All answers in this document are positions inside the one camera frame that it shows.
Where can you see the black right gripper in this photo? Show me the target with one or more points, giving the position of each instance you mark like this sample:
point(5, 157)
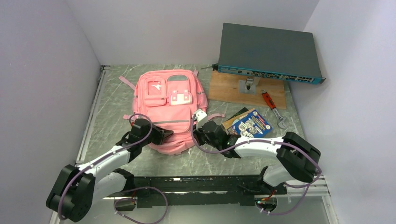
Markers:
point(197, 134)

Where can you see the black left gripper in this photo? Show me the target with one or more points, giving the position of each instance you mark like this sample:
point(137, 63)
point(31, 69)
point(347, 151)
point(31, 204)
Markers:
point(160, 135)

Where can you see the pink student backpack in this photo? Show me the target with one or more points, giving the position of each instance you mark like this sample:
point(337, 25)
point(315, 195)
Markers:
point(169, 98)

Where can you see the blue sticker book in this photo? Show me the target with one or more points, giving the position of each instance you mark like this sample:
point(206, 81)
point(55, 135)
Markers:
point(254, 125)

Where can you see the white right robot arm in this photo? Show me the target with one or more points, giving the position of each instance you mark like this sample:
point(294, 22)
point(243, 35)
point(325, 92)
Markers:
point(297, 159)

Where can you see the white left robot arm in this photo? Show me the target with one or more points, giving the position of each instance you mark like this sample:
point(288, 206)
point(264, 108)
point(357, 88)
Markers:
point(77, 188)

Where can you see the wooden board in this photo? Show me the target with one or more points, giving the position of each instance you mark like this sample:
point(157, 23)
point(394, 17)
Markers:
point(226, 87)

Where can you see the orange adjustable wrench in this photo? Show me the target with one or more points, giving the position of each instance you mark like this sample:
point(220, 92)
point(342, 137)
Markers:
point(280, 119)

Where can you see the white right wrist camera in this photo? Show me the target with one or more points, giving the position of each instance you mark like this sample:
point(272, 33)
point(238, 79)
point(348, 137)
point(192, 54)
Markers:
point(199, 118)

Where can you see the grey metal bracket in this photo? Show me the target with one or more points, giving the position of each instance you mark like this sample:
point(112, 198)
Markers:
point(248, 86)

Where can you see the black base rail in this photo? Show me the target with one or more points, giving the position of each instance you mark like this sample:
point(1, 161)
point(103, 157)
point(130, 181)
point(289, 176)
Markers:
point(200, 190)

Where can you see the blue network switch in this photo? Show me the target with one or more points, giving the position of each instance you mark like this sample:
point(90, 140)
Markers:
point(272, 53)

